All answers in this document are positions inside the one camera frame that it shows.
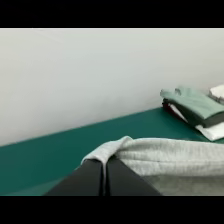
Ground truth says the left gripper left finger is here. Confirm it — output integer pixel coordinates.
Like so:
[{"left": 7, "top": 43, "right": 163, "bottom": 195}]
[{"left": 44, "top": 159, "right": 104, "bottom": 197}]

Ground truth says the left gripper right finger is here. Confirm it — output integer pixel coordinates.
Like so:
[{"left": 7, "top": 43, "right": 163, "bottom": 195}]
[{"left": 105, "top": 155, "right": 163, "bottom": 197}]

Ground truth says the grey garment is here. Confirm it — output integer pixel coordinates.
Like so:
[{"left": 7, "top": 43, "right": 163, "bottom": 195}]
[{"left": 80, "top": 135, "right": 224, "bottom": 197}]

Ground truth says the white garment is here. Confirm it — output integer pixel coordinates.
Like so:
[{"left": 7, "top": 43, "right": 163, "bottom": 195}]
[
  {"left": 168, "top": 103, "right": 224, "bottom": 142},
  {"left": 208, "top": 83, "right": 224, "bottom": 104}
]

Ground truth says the pale green garment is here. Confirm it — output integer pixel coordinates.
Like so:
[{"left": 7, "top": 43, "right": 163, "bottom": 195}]
[{"left": 159, "top": 85, "right": 224, "bottom": 122}]

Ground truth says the black garment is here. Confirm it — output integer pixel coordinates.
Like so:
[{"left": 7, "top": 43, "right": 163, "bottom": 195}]
[{"left": 162, "top": 99, "right": 224, "bottom": 129}]

